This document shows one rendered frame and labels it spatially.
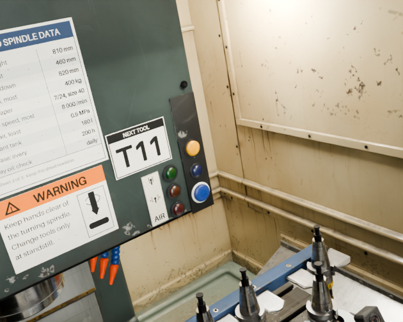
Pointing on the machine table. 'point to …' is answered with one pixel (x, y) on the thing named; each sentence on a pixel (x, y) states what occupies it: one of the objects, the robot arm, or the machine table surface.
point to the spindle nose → (27, 301)
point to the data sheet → (38, 107)
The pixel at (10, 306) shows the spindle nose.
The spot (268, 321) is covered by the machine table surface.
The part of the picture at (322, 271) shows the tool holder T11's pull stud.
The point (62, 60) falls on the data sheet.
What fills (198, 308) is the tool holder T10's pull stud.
